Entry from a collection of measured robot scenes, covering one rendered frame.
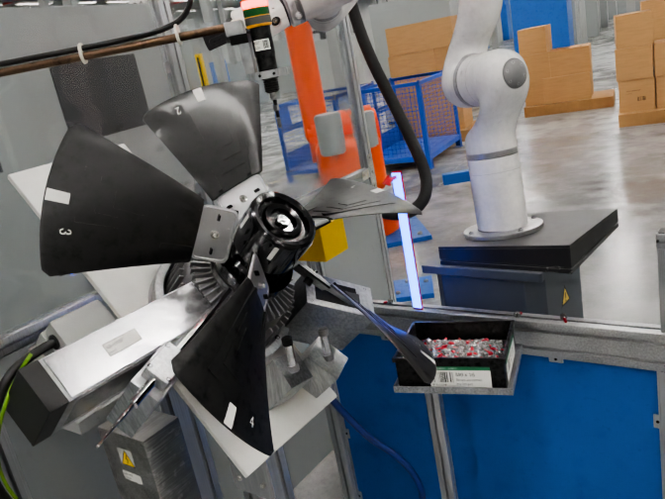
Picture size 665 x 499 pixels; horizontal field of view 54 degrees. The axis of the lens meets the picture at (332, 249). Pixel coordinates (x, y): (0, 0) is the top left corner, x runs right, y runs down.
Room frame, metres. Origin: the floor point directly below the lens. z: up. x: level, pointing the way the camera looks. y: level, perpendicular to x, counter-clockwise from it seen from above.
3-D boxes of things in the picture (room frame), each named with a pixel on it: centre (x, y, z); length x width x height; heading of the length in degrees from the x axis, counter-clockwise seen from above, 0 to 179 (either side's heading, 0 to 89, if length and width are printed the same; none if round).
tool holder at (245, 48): (1.15, 0.06, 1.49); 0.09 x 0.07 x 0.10; 86
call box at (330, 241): (1.61, 0.05, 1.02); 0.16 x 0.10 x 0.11; 51
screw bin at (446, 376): (1.19, -0.21, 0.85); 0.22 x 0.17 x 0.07; 66
